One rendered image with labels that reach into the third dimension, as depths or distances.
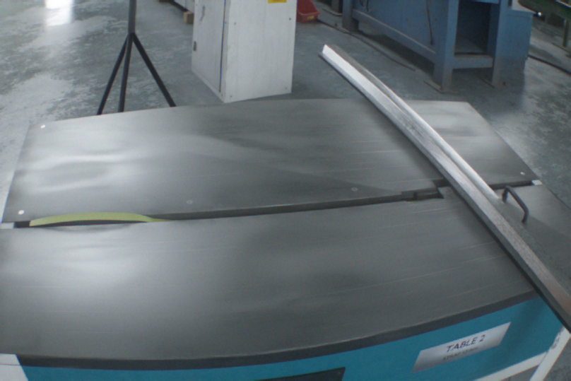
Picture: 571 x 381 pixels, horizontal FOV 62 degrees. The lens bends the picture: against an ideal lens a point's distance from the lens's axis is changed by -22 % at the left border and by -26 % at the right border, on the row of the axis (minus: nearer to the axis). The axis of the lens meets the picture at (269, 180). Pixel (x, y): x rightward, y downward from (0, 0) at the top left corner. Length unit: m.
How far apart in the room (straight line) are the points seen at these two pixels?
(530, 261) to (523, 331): 0.12
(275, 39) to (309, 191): 2.00
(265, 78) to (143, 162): 1.99
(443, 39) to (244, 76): 1.20
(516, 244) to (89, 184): 0.61
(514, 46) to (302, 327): 3.68
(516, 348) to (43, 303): 0.67
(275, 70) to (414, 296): 2.25
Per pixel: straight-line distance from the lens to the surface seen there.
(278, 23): 2.75
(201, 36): 2.99
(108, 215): 0.75
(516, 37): 4.15
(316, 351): 0.60
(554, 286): 0.73
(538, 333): 0.86
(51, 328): 0.62
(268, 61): 2.80
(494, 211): 0.82
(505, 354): 0.84
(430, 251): 0.74
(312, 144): 0.92
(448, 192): 0.87
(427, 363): 0.72
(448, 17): 3.22
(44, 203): 0.81
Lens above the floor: 1.17
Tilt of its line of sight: 32 degrees down
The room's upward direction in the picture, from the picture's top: 4 degrees clockwise
